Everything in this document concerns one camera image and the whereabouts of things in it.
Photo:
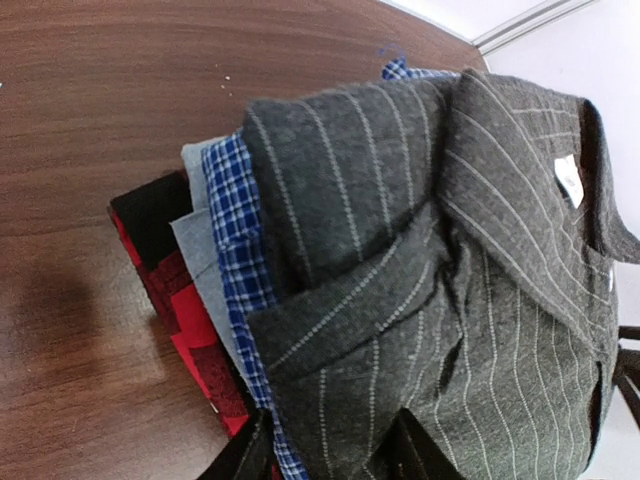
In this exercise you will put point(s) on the right aluminium frame post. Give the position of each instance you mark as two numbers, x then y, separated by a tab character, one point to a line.
527	22

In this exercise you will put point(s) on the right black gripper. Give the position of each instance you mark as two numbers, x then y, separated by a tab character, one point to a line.
626	374

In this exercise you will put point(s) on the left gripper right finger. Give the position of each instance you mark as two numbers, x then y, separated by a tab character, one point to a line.
413	455

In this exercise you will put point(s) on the red black shirt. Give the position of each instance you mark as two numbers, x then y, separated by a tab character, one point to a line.
142	218

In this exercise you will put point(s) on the grey shirt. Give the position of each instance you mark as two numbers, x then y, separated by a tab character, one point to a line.
195	239

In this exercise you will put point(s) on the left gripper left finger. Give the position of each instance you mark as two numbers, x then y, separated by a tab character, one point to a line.
248	455

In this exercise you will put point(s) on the blue checked shirt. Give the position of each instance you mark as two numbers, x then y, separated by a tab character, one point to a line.
240	250

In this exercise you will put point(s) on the black pinstriped long sleeve shirt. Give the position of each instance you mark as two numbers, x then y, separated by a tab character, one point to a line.
545	233

